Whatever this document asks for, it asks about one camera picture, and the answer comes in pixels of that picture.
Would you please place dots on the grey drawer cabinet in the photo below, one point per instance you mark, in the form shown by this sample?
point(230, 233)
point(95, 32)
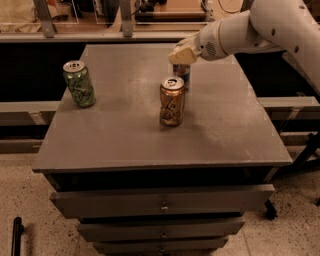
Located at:
point(226, 138)

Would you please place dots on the green LaCroix can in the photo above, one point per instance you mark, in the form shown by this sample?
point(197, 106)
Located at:
point(77, 78)

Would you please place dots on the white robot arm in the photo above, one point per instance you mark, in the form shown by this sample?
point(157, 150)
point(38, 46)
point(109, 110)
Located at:
point(267, 26)

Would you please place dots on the top grey drawer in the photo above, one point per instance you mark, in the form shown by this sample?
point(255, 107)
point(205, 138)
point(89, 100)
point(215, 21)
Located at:
point(161, 201)

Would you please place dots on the grey drawer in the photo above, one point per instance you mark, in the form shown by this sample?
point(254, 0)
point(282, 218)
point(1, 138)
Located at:
point(161, 229)
point(161, 201)
point(160, 245)

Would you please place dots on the bottom grey drawer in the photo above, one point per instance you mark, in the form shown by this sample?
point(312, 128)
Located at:
point(160, 245)

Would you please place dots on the black pole on floor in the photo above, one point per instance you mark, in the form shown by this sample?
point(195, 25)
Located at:
point(18, 230)

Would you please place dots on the blue silver redbull can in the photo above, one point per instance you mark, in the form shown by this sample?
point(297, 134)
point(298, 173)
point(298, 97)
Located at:
point(183, 71)

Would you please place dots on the middle grey drawer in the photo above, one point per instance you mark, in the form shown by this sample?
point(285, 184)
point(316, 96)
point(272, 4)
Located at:
point(161, 229)

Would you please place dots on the grey metal rail frame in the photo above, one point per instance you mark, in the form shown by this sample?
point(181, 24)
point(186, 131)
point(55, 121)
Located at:
point(38, 21)

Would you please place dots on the orange LaCroix can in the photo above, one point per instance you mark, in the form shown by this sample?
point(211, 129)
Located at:
point(172, 96)

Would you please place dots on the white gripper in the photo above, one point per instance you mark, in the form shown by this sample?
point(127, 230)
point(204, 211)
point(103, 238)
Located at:
point(206, 46)

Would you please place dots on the black stand leg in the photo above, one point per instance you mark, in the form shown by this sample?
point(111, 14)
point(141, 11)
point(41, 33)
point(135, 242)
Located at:
point(303, 163)

